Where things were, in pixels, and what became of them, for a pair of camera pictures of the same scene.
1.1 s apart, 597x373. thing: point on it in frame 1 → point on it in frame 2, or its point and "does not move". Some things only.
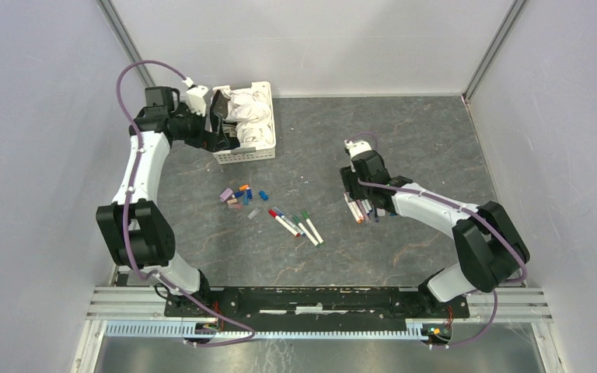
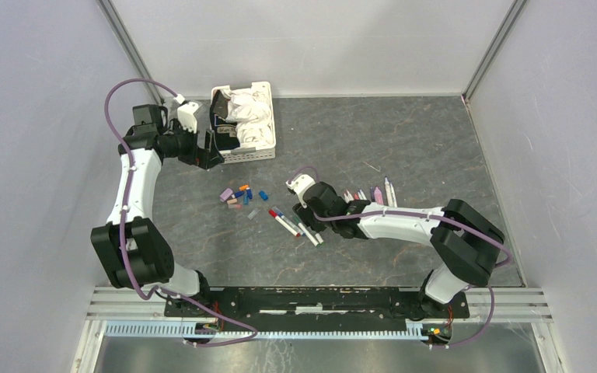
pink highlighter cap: (225, 194) does not move
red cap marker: (272, 214) does not move
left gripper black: (215, 140) → (209, 156)
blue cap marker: (305, 231) does not move
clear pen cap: (253, 213) does not move
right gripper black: (348, 176) → (305, 213)
